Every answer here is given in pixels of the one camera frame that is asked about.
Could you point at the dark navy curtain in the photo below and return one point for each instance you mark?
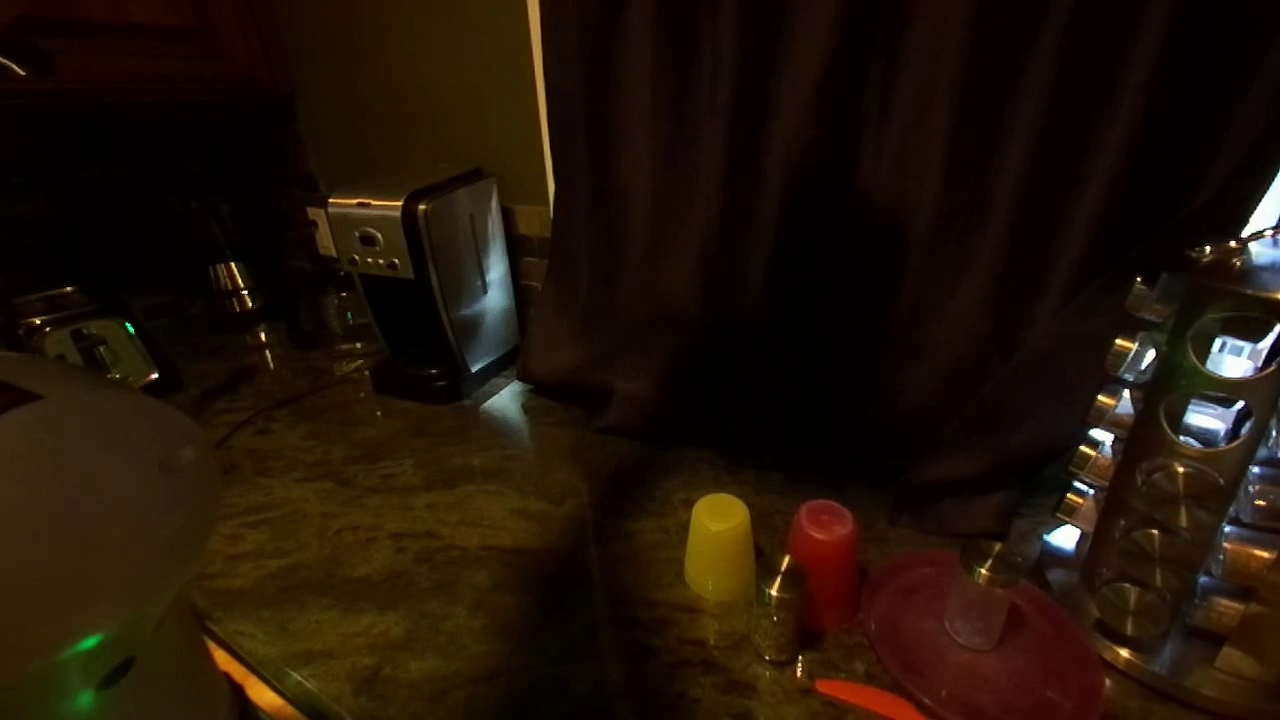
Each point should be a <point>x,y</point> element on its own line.
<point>864,226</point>

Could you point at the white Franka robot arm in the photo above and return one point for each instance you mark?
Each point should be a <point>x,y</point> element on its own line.
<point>94,533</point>

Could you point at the yellow plastic cup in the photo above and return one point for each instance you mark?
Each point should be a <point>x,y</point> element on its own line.
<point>719,550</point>

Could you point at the stainless steel coffee maker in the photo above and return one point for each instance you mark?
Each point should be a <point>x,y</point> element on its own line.
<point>446,286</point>

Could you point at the pink plastic cup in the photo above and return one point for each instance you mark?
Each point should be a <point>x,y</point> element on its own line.
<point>826,562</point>

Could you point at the shaker with metal lid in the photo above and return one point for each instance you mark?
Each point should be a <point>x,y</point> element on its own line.
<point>778,609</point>

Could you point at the red plastic utensil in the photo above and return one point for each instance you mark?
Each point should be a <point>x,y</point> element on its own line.
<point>864,697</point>

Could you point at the small metal canister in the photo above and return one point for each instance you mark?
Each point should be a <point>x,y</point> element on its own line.
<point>238,286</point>

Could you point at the purple plastic plate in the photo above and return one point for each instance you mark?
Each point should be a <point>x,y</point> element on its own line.
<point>934,654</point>

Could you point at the clear glass shaker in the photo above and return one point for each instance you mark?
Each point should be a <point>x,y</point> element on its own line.
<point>983,604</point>

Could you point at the spice jar with metal cap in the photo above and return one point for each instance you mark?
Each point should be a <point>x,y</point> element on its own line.
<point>1065,537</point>
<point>1092,460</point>
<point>1134,358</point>
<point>1111,404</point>

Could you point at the metal revolving spice rack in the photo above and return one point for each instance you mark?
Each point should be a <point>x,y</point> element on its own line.
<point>1187,483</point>

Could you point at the silver toaster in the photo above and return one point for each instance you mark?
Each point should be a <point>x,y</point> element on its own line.
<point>82,340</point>

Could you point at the white window frame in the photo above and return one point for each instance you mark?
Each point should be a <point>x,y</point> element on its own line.
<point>539,105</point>

